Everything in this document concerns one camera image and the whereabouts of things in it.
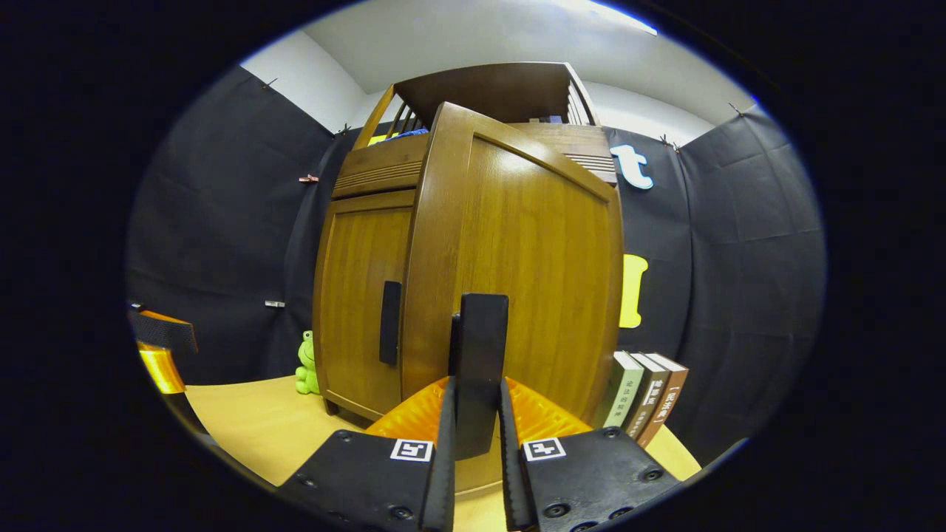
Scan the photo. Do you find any wooden shoe cabinet door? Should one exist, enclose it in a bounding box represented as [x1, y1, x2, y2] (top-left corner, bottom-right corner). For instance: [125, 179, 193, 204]
[400, 101, 625, 494]
[313, 190, 417, 423]

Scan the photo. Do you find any black backdrop cloth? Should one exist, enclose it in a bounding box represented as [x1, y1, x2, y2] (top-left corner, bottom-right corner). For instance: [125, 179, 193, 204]
[126, 66, 827, 466]

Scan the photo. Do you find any black door handle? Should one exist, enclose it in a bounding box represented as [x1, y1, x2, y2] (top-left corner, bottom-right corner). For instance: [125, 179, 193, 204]
[449, 293, 510, 460]
[379, 281, 403, 366]

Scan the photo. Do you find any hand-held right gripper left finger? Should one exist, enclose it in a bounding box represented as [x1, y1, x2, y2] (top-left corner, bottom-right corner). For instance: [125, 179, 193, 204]
[277, 375, 457, 532]

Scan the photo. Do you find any green book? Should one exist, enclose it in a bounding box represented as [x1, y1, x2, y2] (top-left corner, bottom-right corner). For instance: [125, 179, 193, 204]
[591, 351, 645, 431]

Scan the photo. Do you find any green frog toy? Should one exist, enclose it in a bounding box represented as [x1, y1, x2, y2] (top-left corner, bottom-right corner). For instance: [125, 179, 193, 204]
[296, 330, 321, 395]

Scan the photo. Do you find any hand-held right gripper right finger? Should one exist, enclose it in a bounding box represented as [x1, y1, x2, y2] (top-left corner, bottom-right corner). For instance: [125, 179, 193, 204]
[497, 377, 681, 532]

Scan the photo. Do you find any wooden double-door shoe cabinet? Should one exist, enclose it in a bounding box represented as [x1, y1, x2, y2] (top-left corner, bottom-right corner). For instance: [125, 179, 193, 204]
[313, 61, 620, 426]

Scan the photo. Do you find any reddish brown book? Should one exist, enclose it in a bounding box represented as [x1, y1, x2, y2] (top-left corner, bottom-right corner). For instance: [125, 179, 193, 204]
[637, 354, 690, 449]

